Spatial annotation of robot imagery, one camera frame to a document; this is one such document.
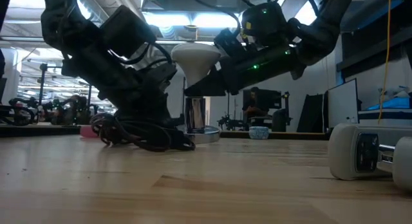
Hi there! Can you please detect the black monitor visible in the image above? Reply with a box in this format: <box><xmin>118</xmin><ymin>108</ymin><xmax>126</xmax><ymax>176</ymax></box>
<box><xmin>243</xmin><ymin>88</ymin><xmax>283</xmax><ymax>111</ymax></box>

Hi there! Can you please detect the white panel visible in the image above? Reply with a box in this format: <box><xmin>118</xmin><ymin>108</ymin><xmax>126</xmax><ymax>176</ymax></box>
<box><xmin>327</xmin><ymin>77</ymin><xmax>361</xmax><ymax>128</ymax></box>

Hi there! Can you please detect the black lamp cable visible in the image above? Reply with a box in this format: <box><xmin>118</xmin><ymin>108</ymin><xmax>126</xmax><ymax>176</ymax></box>
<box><xmin>89</xmin><ymin>111</ymin><xmax>196</xmax><ymax>153</ymax></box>

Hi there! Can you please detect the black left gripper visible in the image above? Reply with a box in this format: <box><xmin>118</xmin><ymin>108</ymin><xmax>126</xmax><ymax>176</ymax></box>
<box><xmin>98</xmin><ymin>58</ymin><xmax>187</xmax><ymax>128</ymax></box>

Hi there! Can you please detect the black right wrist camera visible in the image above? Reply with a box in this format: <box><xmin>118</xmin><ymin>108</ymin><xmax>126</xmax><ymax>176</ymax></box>
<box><xmin>240</xmin><ymin>1</ymin><xmax>288</xmax><ymax>47</ymax></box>

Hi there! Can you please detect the white box navy stripe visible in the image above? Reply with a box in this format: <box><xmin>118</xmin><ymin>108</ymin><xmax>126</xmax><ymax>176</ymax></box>
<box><xmin>358</xmin><ymin>108</ymin><xmax>412</xmax><ymax>127</ymax></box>

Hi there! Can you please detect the blue cover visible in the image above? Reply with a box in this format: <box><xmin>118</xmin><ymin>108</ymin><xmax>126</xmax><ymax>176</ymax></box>
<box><xmin>368</xmin><ymin>97</ymin><xmax>412</xmax><ymax>111</ymax></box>

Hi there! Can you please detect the person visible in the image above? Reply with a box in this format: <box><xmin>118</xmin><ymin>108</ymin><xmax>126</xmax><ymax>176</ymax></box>
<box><xmin>242</xmin><ymin>86</ymin><xmax>268</xmax><ymax>127</ymax></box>

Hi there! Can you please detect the black panel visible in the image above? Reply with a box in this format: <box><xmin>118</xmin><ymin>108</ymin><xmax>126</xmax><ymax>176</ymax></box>
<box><xmin>295</xmin><ymin>93</ymin><xmax>325</xmax><ymax>133</ymax></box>

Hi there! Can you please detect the black camera stand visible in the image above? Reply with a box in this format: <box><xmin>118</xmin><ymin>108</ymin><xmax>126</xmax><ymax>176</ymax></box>
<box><xmin>38</xmin><ymin>62</ymin><xmax>96</xmax><ymax>125</ymax></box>

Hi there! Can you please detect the black chair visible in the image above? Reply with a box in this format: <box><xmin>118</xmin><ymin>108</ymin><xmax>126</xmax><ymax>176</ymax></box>
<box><xmin>272</xmin><ymin>107</ymin><xmax>293</xmax><ymax>133</ymax></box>

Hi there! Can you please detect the yellow cable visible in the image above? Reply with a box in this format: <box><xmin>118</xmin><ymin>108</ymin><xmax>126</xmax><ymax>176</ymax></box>
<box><xmin>377</xmin><ymin>0</ymin><xmax>392</xmax><ymax>126</ymax></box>

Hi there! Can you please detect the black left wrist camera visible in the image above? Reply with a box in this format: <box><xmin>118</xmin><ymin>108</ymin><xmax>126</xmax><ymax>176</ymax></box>
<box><xmin>99</xmin><ymin>4</ymin><xmax>158</xmax><ymax>60</ymax></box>

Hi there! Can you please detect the pink case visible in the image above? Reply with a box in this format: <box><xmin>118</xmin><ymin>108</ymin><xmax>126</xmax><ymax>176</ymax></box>
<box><xmin>79</xmin><ymin>125</ymin><xmax>101</xmax><ymax>139</ymax></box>

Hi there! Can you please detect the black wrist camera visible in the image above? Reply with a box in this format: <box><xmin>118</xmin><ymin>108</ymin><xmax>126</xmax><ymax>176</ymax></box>
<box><xmin>99</xmin><ymin>4</ymin><xmax>158</xmax><ymax>60</ymax></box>
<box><xmin>240</xmin><ymin>1</ymin><xmax>288</xmax><ymax>47</ymax></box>

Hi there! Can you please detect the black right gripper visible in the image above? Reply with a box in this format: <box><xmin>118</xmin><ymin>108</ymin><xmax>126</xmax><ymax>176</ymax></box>
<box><xmin>185</xmin><ymin>28</ymin><xmax>300</xmax><ymax>97</ymax></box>

